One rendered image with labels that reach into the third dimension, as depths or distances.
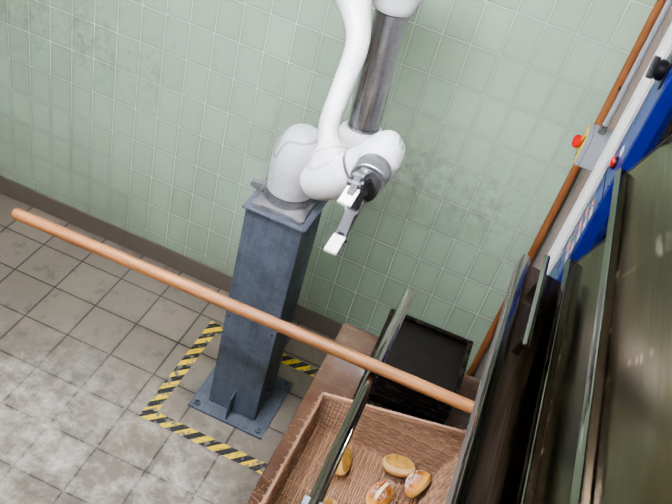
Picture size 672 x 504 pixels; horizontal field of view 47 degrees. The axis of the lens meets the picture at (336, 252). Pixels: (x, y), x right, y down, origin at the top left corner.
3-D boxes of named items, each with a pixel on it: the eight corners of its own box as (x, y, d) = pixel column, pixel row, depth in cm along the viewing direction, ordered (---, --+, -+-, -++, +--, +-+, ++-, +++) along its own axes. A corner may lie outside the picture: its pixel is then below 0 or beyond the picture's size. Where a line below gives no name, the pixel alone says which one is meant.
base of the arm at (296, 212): (262, 173, 261) (265, 159, 258) (322, 198, 258) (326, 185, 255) (238, 200, 247) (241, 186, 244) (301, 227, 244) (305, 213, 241)
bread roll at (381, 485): (378, 517, 220) (383, 507, 216) (359, 503, 222) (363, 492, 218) (395, 494, 227) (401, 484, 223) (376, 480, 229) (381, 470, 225)
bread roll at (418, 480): (424, 482, 233) (413, 466, 234) (437, 477, 228) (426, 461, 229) (404, 502, 226) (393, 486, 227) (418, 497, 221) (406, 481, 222)
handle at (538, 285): (532, 269, 186) (538, 272, 186) (508, 359, 160) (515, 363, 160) (545, 253, 182) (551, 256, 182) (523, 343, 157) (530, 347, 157)
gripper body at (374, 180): (385, 173, 182) (373, 192, 175) (376, 201, 187) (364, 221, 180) (356, 161, 183) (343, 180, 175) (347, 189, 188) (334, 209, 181)
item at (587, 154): (598, 158, 236) (613, 130, 229) (596, 173, 228) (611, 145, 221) (575, 149, 236) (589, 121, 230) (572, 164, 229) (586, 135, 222)
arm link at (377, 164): (385, 192, 191) (378, 204, 187) (351, 178, 193) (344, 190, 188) (395, 161, 186) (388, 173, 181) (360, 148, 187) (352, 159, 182)
